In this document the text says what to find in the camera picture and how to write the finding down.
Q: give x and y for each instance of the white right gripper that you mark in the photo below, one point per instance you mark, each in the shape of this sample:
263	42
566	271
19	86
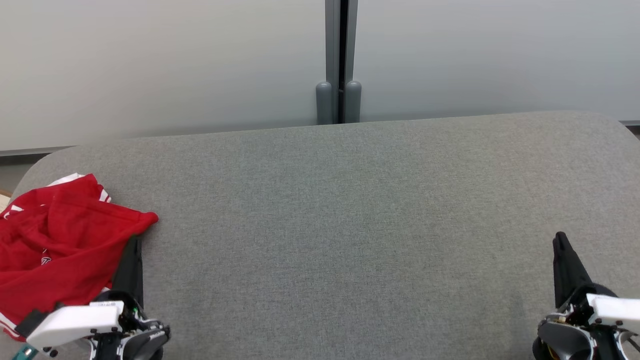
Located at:
615	307

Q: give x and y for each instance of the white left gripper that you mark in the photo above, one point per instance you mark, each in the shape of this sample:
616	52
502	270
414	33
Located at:
75	322

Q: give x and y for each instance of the red shorts white stripe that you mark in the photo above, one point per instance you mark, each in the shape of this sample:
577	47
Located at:
100	235

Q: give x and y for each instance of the red basketball jersey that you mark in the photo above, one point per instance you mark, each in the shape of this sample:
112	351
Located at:
20	295

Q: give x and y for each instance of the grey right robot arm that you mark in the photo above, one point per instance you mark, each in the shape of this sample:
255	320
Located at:
565	340

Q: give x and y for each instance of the grey fabric sofa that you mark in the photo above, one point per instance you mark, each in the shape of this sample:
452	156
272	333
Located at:
350	240

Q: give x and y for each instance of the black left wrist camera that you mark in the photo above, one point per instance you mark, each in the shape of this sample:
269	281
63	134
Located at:
31	321

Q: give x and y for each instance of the teal left camera connector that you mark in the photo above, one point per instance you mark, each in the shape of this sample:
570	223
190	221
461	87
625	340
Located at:
24	353

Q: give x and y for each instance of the grey partition bottom rail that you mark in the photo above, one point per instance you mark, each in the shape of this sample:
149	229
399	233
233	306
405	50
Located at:
35	151
631	122

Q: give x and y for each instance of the grey rounded post foot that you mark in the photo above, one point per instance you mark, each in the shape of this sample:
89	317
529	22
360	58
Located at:
323	102
353	102

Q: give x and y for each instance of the grey partition post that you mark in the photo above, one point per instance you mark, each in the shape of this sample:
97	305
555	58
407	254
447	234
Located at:
341	40

